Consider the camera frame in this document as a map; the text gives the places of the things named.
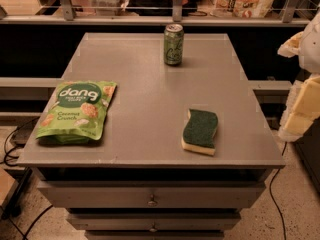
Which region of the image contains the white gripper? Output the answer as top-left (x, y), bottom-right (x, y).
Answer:
top-left (277, 32), bottom-right (320, 142)

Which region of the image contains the green soda can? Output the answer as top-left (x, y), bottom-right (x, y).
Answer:
top-left (164, 24), bottom-right (184, 66)

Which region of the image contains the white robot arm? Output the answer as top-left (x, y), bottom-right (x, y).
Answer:
top-left (278, 13), bottom-right (320, 142)

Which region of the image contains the green yellow sponge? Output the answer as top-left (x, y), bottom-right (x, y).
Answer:
top-left (181, 109), bottom-right (218, 156)

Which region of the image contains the black bag behind railing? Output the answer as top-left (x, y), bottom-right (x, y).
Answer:
top-left (126, 0), bottom-right (200, 16)

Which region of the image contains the grey drawer cabinet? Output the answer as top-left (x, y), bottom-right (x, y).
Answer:
top-left (19, 33), bottom-right (284, 240)

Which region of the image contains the top drawer metal knob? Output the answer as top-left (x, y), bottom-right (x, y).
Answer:
top-left (147, 194), bottom-right (158, 207)

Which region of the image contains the drawer metal knob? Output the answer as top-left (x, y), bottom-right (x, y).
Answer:
top-left (149, 224), bottom-right (158, 233)
top-left (147, 194), bottom-right (158, 207)

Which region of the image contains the clear plastic container background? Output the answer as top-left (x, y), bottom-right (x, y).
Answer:
top-left (89, 0), bottom-right (126, 16)

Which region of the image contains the green dang snack bag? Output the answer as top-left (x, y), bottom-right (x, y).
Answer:
top-left (36, 81), bottom-right (117, 144)

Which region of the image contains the metal railing shelf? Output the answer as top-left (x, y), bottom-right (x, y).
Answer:
top-left (0, 0), bottom-right (320, 27)

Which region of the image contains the black cable right floor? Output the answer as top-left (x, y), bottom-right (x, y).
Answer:
top-left (268, 141), bottom-right (288, 240)

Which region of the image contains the black cables left floor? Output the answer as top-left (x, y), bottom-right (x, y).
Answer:
top-left (0, 117), bottom-right (54, 240)

